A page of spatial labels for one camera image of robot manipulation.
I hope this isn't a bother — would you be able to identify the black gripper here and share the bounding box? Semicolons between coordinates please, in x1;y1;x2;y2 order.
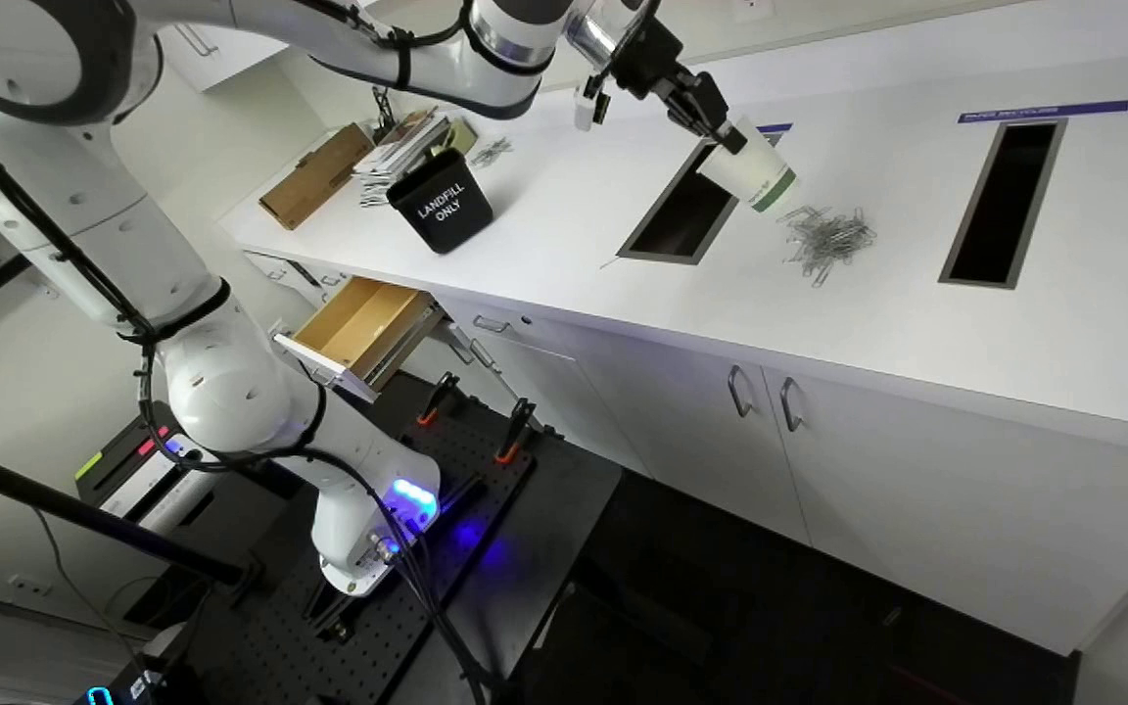
578;0;743;152

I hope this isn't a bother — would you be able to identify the white paper cup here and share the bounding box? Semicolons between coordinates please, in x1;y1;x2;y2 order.
700;121;796;212

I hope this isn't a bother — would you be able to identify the pile of metal paper clips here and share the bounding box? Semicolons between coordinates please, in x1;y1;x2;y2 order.
789;207;874;288

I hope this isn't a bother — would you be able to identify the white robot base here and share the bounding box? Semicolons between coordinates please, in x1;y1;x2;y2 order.
310;446;444;600

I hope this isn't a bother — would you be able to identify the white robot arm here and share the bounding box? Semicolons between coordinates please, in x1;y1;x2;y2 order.
0;0;742;498

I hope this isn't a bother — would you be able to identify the near counter trash slot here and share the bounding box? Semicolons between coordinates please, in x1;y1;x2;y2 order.
620;144;736;267

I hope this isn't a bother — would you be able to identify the counter trash slot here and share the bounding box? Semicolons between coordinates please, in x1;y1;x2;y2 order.
941;121;1060;292
620;144;736;267

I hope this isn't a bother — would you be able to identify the far counter trash slot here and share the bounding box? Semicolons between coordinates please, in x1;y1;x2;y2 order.
941;121;1060;292

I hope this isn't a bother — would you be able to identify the cardboard box on counter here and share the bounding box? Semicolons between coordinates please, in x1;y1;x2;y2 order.
259;125;371;232

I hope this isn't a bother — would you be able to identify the black landfill trash bin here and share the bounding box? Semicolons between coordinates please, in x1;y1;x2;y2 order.
389;149;495;254

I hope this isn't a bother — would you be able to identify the open wooden drawer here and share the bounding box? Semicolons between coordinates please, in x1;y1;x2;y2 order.
278;279;444;405

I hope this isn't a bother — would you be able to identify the blue label strip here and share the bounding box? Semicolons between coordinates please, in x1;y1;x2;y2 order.
956;100;1128;125

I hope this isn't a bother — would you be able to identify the black optical breadboard table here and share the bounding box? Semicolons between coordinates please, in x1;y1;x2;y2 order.
71;367;628;705

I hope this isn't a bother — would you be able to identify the black tripod stand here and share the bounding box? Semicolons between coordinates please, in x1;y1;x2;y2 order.
0;465;251;587

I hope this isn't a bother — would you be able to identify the left cabinet door handle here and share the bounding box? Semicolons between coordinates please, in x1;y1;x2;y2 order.
723;366;759;418

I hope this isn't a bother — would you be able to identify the cabinet door handle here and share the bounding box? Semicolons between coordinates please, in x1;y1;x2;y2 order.
781;377;807;435
723;366;759;418

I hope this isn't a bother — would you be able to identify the right cabinet door handle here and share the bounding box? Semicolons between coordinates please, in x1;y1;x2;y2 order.
781;377;807;435

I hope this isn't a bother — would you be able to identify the closed drawer handle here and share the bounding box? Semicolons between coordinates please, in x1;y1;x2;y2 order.
470;313;517;341

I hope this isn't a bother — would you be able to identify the red handled clamp right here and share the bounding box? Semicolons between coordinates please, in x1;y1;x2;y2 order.
495;400;538;465

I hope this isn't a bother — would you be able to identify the red handled clamp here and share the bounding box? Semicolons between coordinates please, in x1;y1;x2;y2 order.
495;400;538;465
415;374;457;427

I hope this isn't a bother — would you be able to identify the red handled clamp left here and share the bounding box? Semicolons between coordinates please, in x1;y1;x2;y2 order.
415;374;457;427

